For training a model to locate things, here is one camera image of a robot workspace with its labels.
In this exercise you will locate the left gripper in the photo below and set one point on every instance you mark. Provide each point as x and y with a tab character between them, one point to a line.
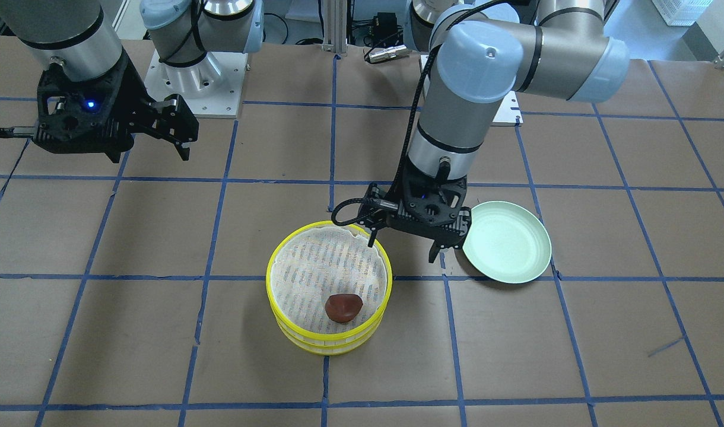
453	236

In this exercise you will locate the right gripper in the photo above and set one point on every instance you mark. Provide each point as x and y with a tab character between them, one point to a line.
128	105

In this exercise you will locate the red-brown bun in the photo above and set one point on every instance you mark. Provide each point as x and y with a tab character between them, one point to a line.
343	308

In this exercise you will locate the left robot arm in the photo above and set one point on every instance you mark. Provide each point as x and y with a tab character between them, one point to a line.
474	61

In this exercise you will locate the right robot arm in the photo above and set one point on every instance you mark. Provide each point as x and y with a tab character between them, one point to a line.
78	35

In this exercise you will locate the white cloth steamer liner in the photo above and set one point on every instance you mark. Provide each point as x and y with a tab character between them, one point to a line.
323	261

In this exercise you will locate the green plate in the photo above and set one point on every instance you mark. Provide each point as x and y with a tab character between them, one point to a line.
507	243

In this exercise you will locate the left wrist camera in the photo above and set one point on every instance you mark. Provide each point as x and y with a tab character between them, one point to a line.
376	210

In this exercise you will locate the silver cable connector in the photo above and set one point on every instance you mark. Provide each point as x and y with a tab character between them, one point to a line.
387	54

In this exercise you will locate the aluminium frame post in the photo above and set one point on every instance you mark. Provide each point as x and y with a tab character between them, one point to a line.
334	26

